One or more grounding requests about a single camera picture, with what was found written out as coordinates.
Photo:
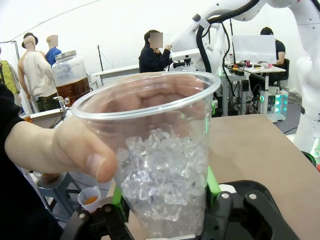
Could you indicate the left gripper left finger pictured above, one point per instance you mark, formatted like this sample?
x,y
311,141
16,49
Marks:
x,y
100,222

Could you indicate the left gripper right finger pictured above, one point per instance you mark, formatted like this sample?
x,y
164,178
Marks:
x,y
245,215

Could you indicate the tall clear ice cup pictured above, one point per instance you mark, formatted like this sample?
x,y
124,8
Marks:
x,y
162,175

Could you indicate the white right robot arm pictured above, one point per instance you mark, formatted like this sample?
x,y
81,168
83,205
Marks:
x,y
310,75

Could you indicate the person's left forearm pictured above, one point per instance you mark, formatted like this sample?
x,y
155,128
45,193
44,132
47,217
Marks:
x,y
8,110

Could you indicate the small spouted cup orange drink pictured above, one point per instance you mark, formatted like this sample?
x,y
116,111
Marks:
x,y
88,200

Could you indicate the glass drink dispenser jar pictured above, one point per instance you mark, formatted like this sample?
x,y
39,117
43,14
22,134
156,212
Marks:
x,y
71,80

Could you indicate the person's left hand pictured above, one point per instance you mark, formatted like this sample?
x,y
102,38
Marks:
x,y
62,147

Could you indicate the grey metal stool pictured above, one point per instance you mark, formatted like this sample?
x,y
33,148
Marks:
x,y
60,190

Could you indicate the person in black sweater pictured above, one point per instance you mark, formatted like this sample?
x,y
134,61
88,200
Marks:
x,y
20,205

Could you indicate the lit computer case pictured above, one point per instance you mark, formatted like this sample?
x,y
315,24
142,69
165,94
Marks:
x,y
273,105

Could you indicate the white side table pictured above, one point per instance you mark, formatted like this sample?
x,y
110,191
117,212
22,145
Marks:
x,y
37,118

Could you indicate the cluttered white desk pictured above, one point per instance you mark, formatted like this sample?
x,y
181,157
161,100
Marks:
x,y
260,70

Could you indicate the mannequin white top camouflage trousers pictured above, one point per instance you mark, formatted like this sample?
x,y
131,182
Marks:
x,y
37,77

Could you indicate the white computer monitor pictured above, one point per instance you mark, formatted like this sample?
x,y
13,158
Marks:
x,y
255,48

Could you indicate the seated person black cap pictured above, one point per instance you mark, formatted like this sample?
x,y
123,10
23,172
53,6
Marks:
x,y
279,50

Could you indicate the seated person black clothes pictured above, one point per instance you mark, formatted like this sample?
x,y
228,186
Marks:
x,y
151,60

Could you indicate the yellow-green jacket mannequin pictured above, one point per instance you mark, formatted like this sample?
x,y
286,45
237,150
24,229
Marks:
x,y
8,77

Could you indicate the mannequin blue shirt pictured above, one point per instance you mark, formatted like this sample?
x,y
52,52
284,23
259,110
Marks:
x,y
53,53

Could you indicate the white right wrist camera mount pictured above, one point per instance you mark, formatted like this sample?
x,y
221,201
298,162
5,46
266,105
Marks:
x,y
186,56

